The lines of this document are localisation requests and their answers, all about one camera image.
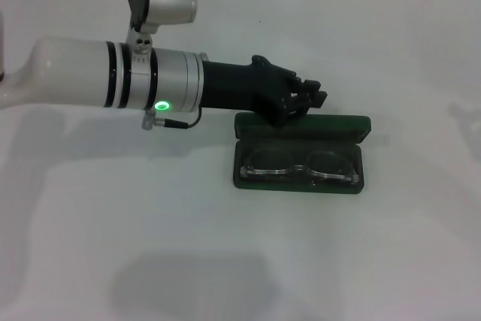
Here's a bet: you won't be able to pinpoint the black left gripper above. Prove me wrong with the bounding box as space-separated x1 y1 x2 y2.
201 54 328 128

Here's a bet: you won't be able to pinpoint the green glasses case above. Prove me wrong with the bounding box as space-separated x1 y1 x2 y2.
231 111 373 195

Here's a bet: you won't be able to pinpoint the clear plastic glasses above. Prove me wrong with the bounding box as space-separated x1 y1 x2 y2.
239 149 360 186

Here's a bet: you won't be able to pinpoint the left arm gripper cable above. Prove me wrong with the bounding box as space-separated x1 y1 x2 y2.
141 106 204 132

